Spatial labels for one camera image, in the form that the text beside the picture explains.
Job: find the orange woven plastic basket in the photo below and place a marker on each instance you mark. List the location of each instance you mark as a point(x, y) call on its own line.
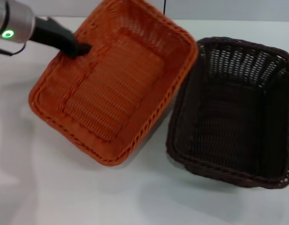
point(116, 93)

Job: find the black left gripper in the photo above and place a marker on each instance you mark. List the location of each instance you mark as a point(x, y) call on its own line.
point(50, 32)

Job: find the dark brown woven basket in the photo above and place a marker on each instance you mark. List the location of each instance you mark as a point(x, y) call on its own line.
point(228, 122)

